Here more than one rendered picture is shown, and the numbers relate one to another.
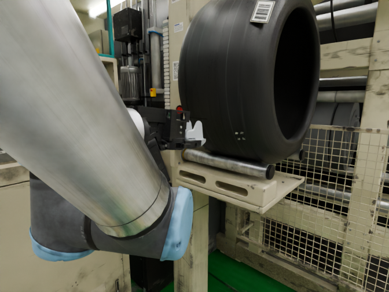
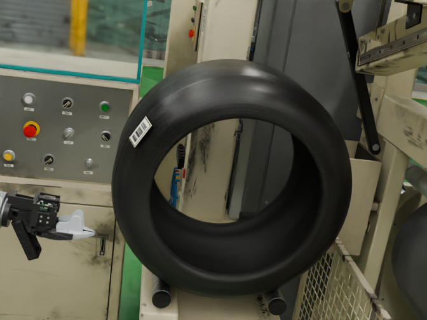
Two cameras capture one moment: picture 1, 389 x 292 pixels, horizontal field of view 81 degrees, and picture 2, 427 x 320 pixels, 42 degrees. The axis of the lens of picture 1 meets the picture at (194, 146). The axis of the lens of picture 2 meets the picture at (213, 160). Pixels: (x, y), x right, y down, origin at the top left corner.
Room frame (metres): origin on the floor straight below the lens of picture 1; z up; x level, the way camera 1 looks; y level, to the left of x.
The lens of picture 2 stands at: (-0.20, -1.00, 1.64)
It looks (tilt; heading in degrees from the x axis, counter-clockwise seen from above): 19 degrees down; 40
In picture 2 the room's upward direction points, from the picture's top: 8 degrees clockwise
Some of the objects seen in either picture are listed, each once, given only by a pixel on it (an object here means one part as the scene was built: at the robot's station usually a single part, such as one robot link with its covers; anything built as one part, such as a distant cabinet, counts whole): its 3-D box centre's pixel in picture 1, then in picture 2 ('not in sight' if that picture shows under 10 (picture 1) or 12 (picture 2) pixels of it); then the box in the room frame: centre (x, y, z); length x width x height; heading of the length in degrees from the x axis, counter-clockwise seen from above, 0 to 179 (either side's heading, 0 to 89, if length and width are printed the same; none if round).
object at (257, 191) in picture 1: (220, 179); (158, 283); (0.75, -0.09, 0.84); 0.36 x 0.09 x 0.06; 48
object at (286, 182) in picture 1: (241, 179); (208, 299); (0.85, -0.18, 0.80); 0.37 x 0.36 x 0.02; 138
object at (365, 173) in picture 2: not in sight; (336, 194); (1.28, -0.28, 1.05); 0.20 x 0.15 x 0.30; 48
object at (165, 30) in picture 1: (171, 80); not in sight; (1.04, 0.10, 1.19); 0.05 x 0.04 x 0.48; 138
